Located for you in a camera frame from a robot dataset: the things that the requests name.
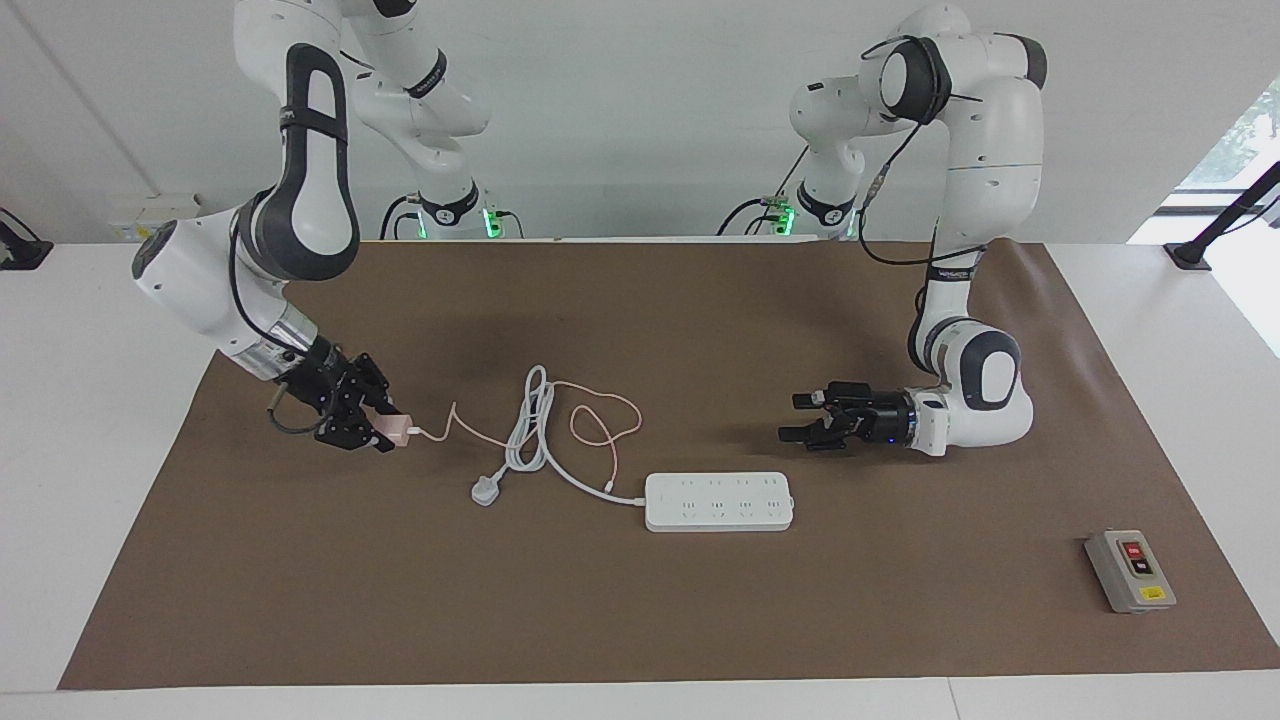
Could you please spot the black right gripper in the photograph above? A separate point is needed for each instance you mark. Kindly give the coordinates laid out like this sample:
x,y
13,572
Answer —
x,y
325,385

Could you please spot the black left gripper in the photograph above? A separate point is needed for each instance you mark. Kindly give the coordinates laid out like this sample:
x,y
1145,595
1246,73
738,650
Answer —
x,y
875,420

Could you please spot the pink charger plug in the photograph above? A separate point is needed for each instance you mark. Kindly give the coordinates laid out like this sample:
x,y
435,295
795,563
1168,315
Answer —
x,y
397,430

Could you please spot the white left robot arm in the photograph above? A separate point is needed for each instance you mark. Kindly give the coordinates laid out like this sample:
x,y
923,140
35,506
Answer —
x,y
985,170

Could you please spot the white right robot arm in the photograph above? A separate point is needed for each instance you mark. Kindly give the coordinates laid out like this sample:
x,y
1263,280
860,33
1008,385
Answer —
x,y
310,180

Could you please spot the white power strip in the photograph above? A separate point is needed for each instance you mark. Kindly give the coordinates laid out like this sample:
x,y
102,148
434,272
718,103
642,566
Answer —
x,y
718,502

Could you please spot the brown table mat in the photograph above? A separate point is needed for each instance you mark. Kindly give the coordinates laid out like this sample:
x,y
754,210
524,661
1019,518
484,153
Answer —
x,y
700,620

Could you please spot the black table clamp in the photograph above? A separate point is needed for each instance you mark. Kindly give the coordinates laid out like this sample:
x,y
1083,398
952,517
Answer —
x,y
20,250

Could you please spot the bright window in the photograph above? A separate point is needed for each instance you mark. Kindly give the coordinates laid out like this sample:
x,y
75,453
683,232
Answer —
x,y
1240,140

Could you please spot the white wall outlet box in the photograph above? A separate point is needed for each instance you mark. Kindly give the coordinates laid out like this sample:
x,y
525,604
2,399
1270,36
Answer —
x,y
150,215

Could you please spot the grey on-off switch box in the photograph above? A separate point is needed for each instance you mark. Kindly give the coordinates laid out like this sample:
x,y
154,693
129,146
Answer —
x,y
1130,572

